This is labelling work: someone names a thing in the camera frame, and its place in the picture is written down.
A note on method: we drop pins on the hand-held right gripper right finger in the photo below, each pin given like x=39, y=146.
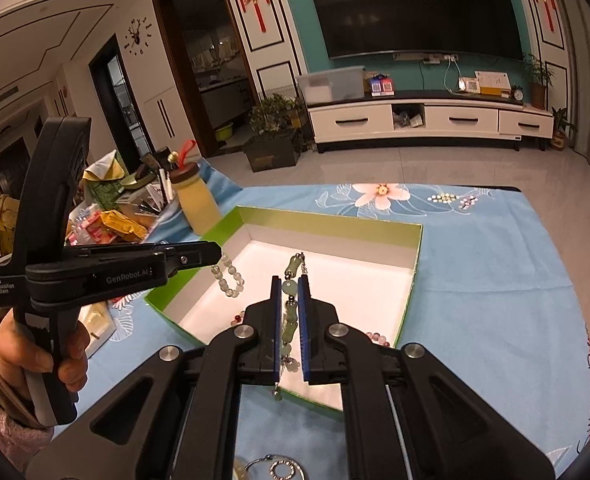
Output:
x=304, y=330

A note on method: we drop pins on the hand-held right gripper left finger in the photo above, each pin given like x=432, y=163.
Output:
x=275, y=330

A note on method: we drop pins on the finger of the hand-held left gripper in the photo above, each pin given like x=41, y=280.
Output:
x=195, y=255

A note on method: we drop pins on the green cardboard box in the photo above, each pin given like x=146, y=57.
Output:
x=365, y=290

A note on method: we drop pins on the silver hoop bangle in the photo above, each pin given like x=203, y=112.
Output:
x=253, y=465

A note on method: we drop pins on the person's left hand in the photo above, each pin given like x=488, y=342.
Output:
x=10, y=345

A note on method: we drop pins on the yellow box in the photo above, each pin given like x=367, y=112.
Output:
x=200, y=205

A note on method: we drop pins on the yellow snack packet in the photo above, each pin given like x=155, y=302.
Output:
x=122, y=225

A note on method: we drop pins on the green plastic basin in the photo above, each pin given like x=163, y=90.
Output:
x=224, y=132

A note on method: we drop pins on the leafy plant dark planter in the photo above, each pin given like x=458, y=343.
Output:
x=272, y=130

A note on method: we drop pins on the blue floral tablecloth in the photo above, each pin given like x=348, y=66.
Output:
x=475, y=285

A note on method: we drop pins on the clear plastic storage box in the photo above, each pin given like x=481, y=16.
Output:
x=330, y=85

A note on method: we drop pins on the blue and red boxes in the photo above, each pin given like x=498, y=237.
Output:
x=381, y=86

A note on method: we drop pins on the white television cabinet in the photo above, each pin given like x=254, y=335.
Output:
x=465, y=120

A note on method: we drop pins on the white desk device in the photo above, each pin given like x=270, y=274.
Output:
x=469, y=85

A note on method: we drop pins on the white power strip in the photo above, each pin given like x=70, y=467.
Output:
x=440, y=59

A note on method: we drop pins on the white flat box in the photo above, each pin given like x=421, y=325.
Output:
x=492, y=81

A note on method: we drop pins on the small alarm clock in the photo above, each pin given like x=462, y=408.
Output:
x=518, y=93

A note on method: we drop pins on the small potted floor plant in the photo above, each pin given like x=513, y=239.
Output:
x=561, y=130

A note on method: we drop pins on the large black television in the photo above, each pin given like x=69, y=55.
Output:
x=415, y=5

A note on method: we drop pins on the potted plant brown pot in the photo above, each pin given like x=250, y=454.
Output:
x=538, y=85

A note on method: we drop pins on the brown door frame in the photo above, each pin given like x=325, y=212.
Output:
x=175, y=85

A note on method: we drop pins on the black wall clock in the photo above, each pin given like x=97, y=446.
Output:
x=139, y=35

